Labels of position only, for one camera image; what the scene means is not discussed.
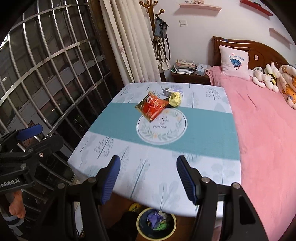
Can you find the hanging blue bag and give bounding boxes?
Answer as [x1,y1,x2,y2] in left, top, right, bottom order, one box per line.
[154,18,169,43]

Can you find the bee plush toy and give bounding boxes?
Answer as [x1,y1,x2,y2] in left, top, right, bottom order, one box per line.
[264,62,280,93]

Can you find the round dark trash bin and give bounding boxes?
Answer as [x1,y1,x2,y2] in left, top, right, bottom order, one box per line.
[136,208,177,240]

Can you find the wooden nightstand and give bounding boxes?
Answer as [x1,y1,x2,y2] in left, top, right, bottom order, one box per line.
[171,71,211,85]

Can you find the tree print tablecloth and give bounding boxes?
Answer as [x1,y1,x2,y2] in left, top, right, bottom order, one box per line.
[68,83,241,216]

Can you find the white plush toy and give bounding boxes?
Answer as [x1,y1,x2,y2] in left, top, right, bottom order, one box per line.
[252,67,273,90]

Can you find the yellow wrapper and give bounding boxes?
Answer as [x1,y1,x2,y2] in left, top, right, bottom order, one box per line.
[169,91,182,108]

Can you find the cream curtain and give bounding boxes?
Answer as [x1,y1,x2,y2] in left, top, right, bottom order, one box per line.
[100,0,161,85]

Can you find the dark green wrapper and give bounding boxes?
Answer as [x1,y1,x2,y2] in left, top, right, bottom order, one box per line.
[154,220,168,231]

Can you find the pink bed blanket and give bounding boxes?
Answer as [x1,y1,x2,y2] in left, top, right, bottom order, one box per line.
[208,66,295,240]

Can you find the rolled cartoon print quilt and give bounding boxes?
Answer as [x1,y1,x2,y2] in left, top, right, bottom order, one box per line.
[277,65,296,109]

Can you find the left patterned slipper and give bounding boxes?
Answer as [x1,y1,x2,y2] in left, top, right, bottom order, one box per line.
[128,203,142,212]

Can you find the white light switch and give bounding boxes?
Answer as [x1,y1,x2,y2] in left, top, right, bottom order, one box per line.
[179,20,188,27]

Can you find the tissue box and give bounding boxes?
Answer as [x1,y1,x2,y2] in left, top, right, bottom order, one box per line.
[195,63,208,76]

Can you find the left hand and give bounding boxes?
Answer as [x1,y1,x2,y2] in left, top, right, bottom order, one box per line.
[9,190,26,219]

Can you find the red snack packet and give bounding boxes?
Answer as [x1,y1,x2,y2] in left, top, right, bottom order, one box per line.
[135,91,169,122]

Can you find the pink embroidered pillow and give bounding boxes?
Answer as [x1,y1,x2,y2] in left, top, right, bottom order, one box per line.
[219,45,250,81]

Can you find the lower pink wall shelf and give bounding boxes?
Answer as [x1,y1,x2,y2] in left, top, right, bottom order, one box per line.
[269,28,293,46]

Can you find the red wall shelf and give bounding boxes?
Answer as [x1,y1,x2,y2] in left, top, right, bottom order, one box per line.
[240,0,273,16]

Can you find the wooden coat rack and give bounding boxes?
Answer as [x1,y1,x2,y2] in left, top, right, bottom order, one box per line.
[139,1,171,73]

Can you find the metal window grille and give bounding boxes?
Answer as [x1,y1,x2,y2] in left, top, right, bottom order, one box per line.
[1,1,114,189]

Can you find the purple plastic bag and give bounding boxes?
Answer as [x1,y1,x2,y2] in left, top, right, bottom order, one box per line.
[147,211,165,229]

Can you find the stack of books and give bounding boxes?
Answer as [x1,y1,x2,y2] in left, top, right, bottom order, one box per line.
[171,59,196,75]

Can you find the pink wall shelf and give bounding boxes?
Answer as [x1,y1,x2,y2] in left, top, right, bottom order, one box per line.
[179,3,222,11]
[269,28,293,46]

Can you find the black trouser legs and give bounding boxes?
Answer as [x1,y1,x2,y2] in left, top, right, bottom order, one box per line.
[106,211,139,241]

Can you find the wooden headboard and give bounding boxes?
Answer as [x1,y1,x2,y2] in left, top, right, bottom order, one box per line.
[212,36,289,69]

